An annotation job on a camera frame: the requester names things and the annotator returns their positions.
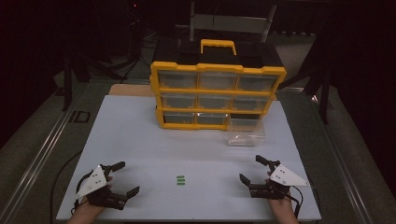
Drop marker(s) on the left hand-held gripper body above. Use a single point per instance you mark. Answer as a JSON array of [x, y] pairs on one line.
[[95, 182]]

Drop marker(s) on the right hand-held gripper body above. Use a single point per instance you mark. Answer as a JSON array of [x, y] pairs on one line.
[[286, 178]]

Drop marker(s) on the clear plastic drawer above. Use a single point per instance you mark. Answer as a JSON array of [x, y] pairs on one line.
[[246, 133]]

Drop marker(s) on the person's right hand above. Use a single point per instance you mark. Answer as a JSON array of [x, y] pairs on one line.
[[283, 211]]

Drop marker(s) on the person's left hand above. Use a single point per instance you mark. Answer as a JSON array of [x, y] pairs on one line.
[[85, 214]]

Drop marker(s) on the grid of clear organizer drawers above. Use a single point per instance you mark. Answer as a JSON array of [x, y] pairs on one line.
[[214, 101]]

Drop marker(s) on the black stand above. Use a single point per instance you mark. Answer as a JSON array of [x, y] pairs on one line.
[[66, 93], [325, 102]]

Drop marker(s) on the yellow black organizer cabinet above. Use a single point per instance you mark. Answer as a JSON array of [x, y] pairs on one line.
[[218, 67]]

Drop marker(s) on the aluminium floor rail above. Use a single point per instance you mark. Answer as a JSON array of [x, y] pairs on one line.
[[342, 161], [40, 155]]

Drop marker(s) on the grey metal frame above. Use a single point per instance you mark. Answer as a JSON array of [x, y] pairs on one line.
[[230, 23]]

